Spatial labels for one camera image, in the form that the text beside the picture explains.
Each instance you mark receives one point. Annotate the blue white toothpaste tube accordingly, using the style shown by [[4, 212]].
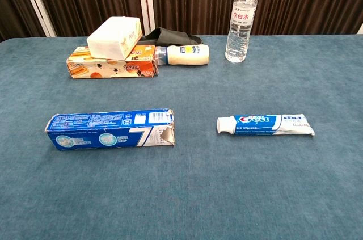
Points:
[[255, 125]]

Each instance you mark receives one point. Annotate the blue toothpaste carton box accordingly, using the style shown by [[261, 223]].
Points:
[[99, 138]]

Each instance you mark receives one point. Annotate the orange snack carton box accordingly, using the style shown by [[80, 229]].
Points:
[[113, 69]]

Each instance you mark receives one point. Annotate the cream bottle with blue cap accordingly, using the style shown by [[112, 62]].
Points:
[[187, 55]]

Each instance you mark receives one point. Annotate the black rubber slipper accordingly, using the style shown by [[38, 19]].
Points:
[[167, 35]]

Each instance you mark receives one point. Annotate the clear plastic water bottle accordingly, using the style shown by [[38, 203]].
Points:
[[238, 38]]

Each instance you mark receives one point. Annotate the white tissue pack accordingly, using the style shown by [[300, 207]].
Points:
[[110, 38]]

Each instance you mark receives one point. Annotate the white frame post at edge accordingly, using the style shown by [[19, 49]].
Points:
[[360, 28]]

